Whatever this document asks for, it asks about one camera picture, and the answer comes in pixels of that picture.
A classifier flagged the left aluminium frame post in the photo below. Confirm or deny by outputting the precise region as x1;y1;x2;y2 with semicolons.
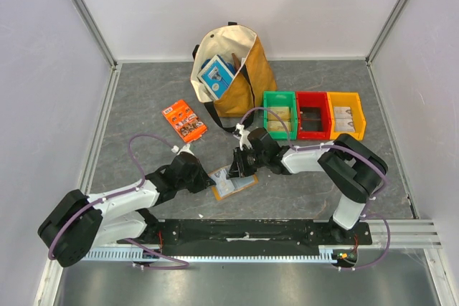
71;0;118;69

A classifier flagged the orange screw assortment box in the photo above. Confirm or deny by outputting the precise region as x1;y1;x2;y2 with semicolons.
161;100;207;143

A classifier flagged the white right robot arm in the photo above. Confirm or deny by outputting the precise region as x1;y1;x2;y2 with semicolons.
227;125;388;244

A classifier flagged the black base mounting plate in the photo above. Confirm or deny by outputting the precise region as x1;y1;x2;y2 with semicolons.
135;219;372;248

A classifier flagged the green plastic bin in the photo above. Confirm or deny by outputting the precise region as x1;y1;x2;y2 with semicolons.
263;91;298;140

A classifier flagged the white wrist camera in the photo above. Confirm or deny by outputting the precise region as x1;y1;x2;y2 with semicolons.
233;123;252;150
171;143;194;155

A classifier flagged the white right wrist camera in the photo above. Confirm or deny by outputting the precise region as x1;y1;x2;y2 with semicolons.
233;123;252;150

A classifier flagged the silver VIP card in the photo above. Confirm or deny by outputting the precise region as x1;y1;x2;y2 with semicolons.
210;166;236;200

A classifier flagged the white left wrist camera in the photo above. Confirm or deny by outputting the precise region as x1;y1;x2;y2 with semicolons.
171;143;194;155

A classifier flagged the yellow plastic bin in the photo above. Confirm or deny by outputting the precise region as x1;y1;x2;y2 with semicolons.
327;92;366;141

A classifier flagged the silver card in yellow bin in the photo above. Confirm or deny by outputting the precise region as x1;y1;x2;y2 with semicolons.
333;106;353;119

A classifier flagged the gold VIP card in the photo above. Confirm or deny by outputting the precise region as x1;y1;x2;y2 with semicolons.
267;120;291;132

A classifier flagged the tan canvas tote bag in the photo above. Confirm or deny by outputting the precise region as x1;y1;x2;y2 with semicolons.
190;22;277;133

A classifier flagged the red plastic bin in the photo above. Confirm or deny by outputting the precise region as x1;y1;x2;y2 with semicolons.
295;91;331;140

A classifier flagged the mustard leather card holder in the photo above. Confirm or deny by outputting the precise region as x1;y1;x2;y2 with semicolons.
226;166;258;198

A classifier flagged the black VIP card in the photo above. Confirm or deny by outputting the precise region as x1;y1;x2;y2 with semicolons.
300;107;323;132

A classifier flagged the grey slotted cable duct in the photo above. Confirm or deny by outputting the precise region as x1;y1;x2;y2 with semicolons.
83;242;339;263

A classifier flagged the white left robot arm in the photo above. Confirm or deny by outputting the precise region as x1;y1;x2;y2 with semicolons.
37;152;215;267

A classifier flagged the aluminium corner frame post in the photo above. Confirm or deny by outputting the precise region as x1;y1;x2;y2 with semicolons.
365;0;409;67

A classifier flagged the blue razor package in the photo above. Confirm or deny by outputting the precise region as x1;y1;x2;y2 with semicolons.
197;54;236;100

